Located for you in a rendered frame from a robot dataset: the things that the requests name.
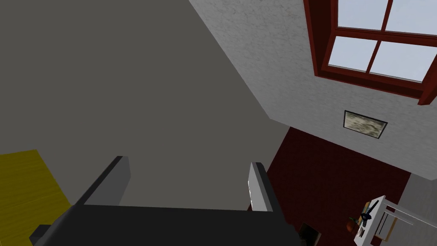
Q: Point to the yellow wooden door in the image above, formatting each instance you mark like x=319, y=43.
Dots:
x=24, y=194

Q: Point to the white shelf with items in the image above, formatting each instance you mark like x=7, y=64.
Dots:
x=374, y=222

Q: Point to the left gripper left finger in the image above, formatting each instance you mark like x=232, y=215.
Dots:
x=108, y=186

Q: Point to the dark framed wall picture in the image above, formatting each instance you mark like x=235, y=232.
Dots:
x=364, y=124

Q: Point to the red framed window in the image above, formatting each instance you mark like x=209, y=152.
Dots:
x=372, y=41

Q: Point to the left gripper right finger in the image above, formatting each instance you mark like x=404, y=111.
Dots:
x=260, y=189

